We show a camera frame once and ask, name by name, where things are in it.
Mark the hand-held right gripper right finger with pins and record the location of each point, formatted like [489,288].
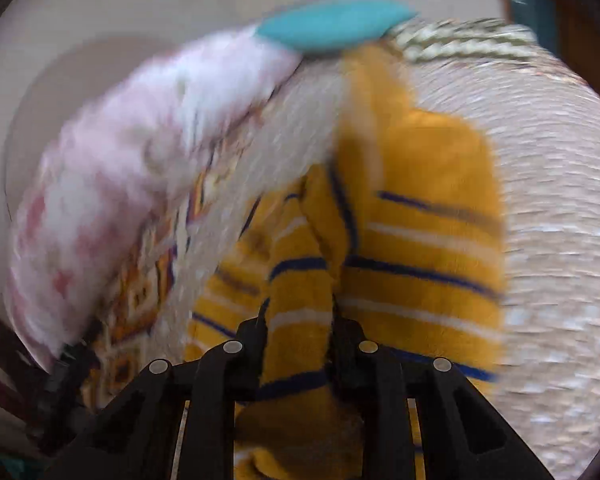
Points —
[342,355]

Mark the geometric patterned blanket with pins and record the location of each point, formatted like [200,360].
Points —
[140,285]

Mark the brown wooden bed frame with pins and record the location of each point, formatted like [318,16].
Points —
[2,355]

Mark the olive white-dotted pillow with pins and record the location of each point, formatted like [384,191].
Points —
[460,40]

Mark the dark object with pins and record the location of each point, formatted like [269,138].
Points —
[67,385]

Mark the yellow striped sweater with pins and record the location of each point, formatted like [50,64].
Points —
[415,220]

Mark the blue pillow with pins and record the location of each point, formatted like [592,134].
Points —
[330,22]

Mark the pink floral duvet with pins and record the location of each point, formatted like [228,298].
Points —
[130,160]

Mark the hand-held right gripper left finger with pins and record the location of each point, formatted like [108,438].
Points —
[247,355]

